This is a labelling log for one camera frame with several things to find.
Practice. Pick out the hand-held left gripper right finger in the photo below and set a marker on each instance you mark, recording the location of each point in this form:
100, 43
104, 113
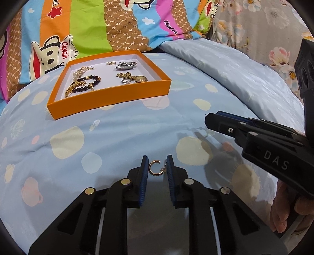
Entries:
171, 176

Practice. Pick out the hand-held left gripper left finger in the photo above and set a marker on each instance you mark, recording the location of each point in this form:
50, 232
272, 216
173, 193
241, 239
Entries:
144, 176

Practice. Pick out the gold hoop earring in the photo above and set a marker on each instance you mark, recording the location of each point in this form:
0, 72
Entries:
150, 169

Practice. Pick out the person's right hand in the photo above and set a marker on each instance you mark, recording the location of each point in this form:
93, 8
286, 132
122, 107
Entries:
282, 210

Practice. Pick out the floral grey pillow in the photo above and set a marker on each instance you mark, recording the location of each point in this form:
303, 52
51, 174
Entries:
257, 29

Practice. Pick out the silver metal watch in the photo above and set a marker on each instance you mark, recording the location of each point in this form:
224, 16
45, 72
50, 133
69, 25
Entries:
125, 65

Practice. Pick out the light blue pillow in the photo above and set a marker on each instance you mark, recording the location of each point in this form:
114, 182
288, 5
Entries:
233, 73

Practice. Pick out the orange cardboard box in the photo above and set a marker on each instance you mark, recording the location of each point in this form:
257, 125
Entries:
110, 98

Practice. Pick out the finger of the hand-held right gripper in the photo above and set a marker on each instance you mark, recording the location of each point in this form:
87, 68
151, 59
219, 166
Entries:
220, 123
228, 114

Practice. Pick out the blue dotted bed sheet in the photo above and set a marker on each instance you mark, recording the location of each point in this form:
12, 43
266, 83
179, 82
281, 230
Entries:
73, 147

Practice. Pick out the gold metal watch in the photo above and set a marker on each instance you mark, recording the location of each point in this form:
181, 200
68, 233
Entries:
141, 78

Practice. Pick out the colourful cartoon pillow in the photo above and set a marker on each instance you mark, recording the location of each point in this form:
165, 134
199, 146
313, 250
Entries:
85, 24

